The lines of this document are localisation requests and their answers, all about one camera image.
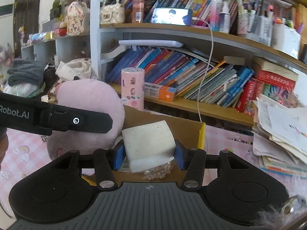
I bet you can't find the cream hoodie garment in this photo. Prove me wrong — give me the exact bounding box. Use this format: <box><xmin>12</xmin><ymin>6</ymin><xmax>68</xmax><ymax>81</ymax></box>
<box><xmin>56</xmin><ymin>59</ymin><xmax>97</xmax><ymax>81</ymax></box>

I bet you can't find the white charging cable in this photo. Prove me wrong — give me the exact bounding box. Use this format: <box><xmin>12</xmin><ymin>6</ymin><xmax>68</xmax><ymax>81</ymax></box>
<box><xmin>191</xmin><ymin>16</ymin><xmax>215</xmax><ymax>124</ymax></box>

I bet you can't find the pink cylindrical container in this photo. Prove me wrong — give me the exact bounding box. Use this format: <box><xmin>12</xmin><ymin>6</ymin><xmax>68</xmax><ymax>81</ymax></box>
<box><xmin>121</xmin><ymin>67</ymin><xmax>145</xmax><ymax>111</ymax></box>

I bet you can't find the orange box on shelf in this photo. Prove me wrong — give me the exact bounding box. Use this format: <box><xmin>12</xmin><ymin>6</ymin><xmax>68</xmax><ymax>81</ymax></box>
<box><xmin>143</xmin><ymin>82</ymin><xmax>176</xmax><ymax>102</ymax></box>

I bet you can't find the stack of loose papers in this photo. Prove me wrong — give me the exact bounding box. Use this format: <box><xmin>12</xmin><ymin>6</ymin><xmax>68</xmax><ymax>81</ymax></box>
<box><xmin>252</xmin><ymin>94</ymin><xmax>306</xmax><ymax>178</ymax></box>

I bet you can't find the pink pump bottle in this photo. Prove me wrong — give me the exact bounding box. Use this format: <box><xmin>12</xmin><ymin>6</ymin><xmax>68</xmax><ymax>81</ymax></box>
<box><xmin>132</xmin><ymin>0</ymin><xmax>145</xmax><ymax>23</ymax></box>

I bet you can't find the white pen holder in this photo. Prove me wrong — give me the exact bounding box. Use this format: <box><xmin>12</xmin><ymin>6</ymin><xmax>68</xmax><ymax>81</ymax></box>
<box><xmin>271</xmin><ymin>24</ymin><xmax>301</xmax><ymax>59</ymax></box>

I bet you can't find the rabbit figurine decoration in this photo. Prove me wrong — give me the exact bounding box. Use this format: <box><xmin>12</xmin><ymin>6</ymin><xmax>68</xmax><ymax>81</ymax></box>
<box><xmin>64</xmin><ymin>2</ymin><xmax>84</xmax><ymax>35</ymax></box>

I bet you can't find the grey folded blanket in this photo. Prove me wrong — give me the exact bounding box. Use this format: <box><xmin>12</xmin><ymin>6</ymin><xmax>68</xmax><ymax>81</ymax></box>
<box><xmin>7</xmin><ymin>59</ymin><xmax>47</xmax><ymax>86</ymax></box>

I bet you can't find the white pearl handbag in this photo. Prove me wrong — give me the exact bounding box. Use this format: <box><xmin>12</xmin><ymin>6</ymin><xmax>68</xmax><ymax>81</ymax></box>
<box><xmin>99</xmin><ymin>0</ymin><xmax>125</xmax><ymax>25</ymax></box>

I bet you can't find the white sponge block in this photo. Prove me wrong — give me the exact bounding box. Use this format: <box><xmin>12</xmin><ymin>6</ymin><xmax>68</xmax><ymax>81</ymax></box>
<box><xmin>122</xmin><ymin>121</ymin><xmax>176</xmax><ymax>173</ymax></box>

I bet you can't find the smartphone on shelf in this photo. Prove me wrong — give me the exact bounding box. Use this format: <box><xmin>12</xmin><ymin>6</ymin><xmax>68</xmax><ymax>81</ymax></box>
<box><xmin>150</xmin><ymin>8</ymin><xmax>192</xmax><ymax>26</ymax></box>

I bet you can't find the pink plush pig toy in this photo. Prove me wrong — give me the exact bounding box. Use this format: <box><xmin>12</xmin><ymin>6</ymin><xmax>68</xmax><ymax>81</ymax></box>
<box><xmin>47</xmin><ymin>79</ymin><xmax>125</xmax><ymax>160</ymax></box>

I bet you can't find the white desk lamp bar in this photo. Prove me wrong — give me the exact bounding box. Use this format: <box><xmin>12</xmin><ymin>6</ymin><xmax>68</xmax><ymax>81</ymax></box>
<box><xmin>118</xmin><ymin>39</ymin><xmax>184</xmax><ymax>48</ymax></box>

